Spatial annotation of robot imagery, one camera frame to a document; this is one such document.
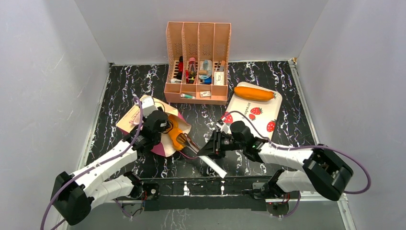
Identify smooth orange bread loaf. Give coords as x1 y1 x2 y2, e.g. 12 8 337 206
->
234 86 275 102

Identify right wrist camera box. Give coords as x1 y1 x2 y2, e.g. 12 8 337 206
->
216 120 231 135

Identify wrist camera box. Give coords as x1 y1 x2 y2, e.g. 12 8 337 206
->
141 96 158 117
216 120 231 135

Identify metal tongs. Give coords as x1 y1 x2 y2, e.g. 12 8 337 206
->
177 133 228 179

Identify aluminium frame rail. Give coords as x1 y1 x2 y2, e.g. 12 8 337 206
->
57 179 356 230

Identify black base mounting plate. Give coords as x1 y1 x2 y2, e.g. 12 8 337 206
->
143 176 287 211

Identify paper cake bag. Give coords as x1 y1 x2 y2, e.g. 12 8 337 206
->
116 95 191 157

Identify strawberry print tray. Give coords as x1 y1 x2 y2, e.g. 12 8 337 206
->
222 82 283 138

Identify orange plastic file organizer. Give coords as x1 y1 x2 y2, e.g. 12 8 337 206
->
164 22 232 105

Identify pink capped tube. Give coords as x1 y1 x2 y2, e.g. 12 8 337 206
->
187 57 197 84

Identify green marker pen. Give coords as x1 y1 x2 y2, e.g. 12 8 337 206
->
180 93 196 99

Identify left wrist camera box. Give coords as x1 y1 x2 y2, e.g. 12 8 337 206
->
141 96 158 117

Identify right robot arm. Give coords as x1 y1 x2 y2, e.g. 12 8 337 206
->
197 121 353 201

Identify small white card box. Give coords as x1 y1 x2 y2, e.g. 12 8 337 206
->
200 91 212 98

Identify white label box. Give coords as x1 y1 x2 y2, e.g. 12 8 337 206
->
214 71 225 85

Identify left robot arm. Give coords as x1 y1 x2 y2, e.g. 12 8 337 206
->
51 110 169 225

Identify blue tape dispenser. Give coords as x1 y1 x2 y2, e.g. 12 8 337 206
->
198 59 213 85

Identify fake orange bread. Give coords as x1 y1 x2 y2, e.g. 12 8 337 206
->
168 114 191 151

